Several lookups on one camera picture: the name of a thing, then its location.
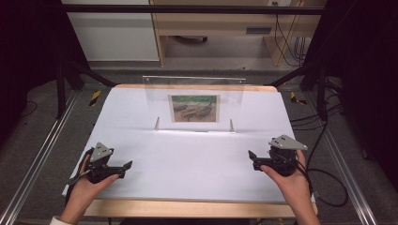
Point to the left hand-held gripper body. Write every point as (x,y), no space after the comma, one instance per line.
(98,165)

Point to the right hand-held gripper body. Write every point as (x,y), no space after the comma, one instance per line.
(283,156)

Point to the picture card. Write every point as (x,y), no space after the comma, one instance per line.
(194,108)

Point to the clear acrylic photo frame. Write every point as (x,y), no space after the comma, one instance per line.
(194,87)

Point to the person's left hand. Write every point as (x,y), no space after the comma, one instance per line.
(83,190)

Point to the person's right hand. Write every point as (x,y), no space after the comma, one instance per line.
(289,186)

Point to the white table sheet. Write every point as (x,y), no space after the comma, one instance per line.
(187,162)

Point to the black metal stand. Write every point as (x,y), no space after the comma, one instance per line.
(321,93)
(61,90)

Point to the wooden table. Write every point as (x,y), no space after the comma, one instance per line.
(187,208)

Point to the black curtain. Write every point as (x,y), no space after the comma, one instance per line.
(28,47)
(369,78)

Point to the grey desk label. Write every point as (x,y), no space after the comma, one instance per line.
(258,30)

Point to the white cabinet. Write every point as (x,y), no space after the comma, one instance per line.
(115,37)

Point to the light wooden desk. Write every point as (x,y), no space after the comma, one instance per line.
(216,23)

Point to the aluminium rail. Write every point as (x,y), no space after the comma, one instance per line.
(347,168)
(37,156)

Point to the black horizontal frame bar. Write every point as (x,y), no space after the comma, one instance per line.
(187,9)

